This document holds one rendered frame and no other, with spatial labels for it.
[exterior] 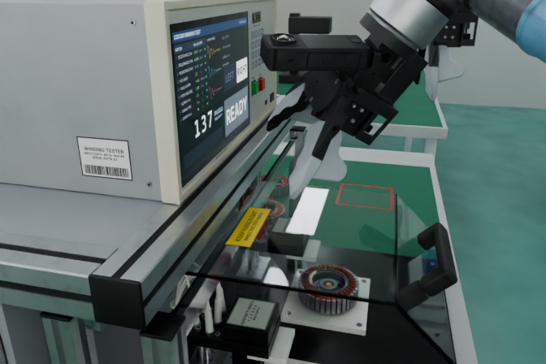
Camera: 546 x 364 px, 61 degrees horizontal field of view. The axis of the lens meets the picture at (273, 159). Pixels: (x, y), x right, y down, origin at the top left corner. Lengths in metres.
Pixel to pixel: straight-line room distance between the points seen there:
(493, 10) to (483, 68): 5.50
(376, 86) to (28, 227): 0.39
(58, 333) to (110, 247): 0.10
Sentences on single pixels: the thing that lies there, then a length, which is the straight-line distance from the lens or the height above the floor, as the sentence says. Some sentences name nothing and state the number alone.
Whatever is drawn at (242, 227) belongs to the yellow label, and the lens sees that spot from 0.55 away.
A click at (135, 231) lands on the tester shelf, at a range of 0.46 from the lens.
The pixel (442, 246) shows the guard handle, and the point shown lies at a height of 1.06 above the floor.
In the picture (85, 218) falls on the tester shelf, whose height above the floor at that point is 1.11.
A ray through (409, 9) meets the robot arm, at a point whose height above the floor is 1.31.
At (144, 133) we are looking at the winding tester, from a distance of 0.49.
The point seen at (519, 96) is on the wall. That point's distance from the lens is 6.12.
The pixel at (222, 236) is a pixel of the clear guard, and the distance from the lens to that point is 0.54.
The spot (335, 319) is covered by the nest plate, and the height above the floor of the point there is 0.78.
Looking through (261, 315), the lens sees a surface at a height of 0.92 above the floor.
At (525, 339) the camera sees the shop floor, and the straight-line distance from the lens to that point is 2.24.
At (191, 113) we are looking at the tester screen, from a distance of 0.51.
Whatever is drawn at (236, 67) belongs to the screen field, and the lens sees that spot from 0.65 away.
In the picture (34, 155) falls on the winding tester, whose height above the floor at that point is 1.15.
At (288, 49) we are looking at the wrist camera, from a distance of 0.47.
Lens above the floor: 1.33
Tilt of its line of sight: 21 degrees down
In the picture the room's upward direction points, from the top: straight up
